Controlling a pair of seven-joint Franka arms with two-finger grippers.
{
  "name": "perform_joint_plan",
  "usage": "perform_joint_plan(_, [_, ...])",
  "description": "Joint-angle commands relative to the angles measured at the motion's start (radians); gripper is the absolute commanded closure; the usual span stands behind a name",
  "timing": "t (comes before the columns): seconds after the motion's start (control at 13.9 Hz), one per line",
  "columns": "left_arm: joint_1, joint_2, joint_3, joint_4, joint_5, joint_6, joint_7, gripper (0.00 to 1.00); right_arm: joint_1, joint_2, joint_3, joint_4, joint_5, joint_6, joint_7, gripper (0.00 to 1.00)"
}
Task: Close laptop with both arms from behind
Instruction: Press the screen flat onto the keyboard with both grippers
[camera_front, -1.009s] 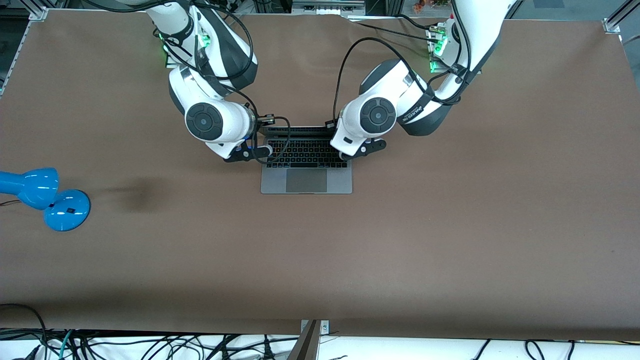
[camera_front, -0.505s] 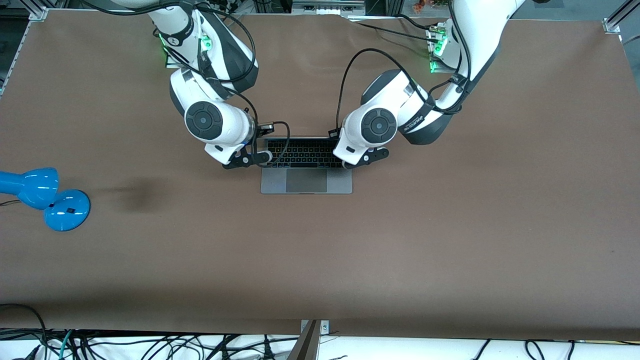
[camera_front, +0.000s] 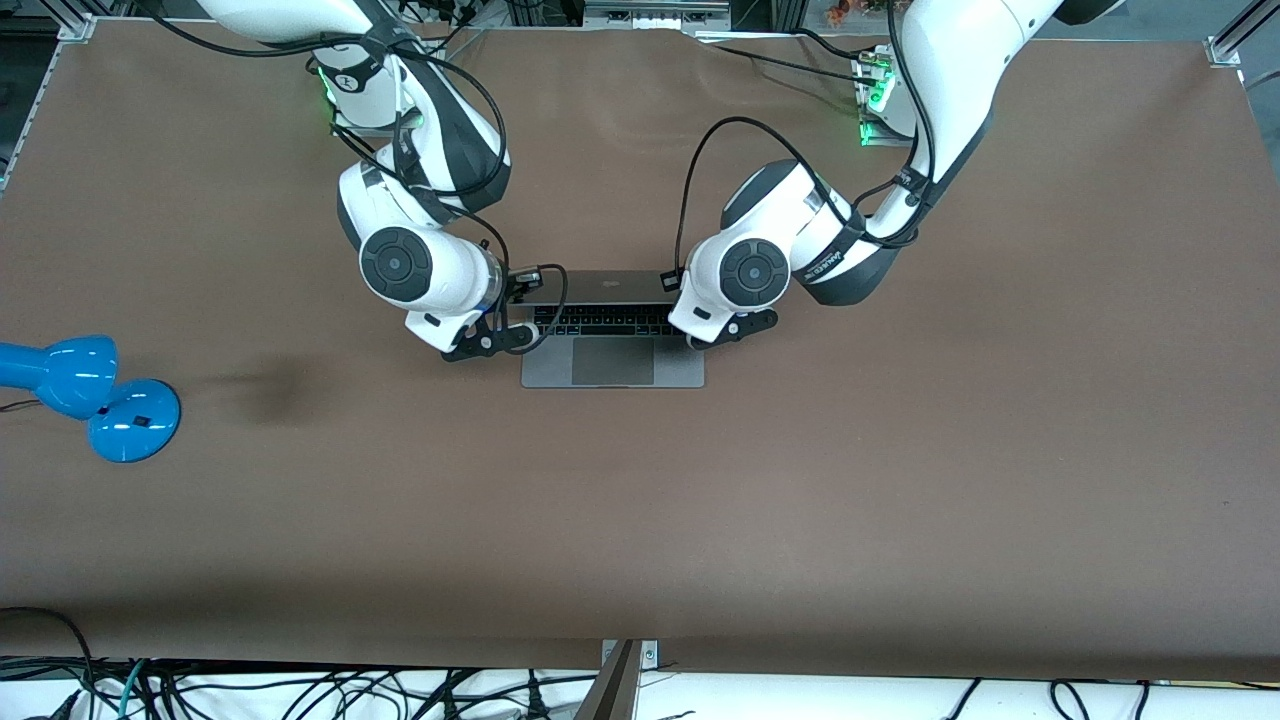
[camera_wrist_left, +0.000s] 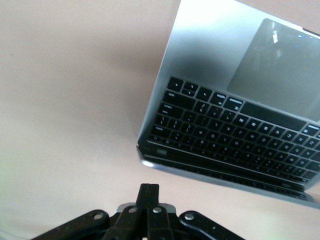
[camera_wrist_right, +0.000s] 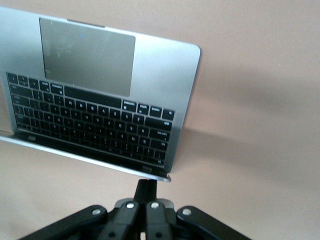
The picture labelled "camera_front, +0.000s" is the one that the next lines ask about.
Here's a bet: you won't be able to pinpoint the grey laptop computer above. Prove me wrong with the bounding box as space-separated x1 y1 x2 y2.
510 270 707 390

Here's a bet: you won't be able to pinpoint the brown table cover mat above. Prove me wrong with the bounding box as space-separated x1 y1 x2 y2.
0 18 1280 683

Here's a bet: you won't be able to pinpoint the grey power strip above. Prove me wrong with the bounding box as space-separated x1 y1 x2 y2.
583 0 731 31

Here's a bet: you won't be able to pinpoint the blue desk lamp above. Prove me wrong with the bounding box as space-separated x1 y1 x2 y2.
0 335 183 464

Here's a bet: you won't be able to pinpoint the orange background item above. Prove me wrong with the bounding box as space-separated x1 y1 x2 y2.
825 0 901 26

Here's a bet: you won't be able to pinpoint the dark metal strut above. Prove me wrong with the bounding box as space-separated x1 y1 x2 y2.
572 640 641 720

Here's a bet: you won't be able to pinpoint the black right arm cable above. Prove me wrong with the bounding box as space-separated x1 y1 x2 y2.
135 0 571 353

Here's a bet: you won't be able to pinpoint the long black table cable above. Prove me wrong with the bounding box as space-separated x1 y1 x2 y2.
700 40 881 91

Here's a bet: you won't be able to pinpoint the black base connector cable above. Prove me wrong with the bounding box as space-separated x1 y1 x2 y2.
430 0 491 61

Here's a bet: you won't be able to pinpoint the short black table cable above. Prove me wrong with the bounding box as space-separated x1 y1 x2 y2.
795 28 871 63

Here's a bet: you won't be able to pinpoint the aluminium frame posts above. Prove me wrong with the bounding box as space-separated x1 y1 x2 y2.
735 0 807 33

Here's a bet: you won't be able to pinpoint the aluminium frame rail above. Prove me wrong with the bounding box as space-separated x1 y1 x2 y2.
1205 0 1280 69
0 15 97 191

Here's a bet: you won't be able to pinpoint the black looping cable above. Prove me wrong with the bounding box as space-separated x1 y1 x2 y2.
0 607 97 701

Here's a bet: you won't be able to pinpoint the teal cable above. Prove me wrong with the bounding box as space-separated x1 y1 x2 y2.
118 658 149 720

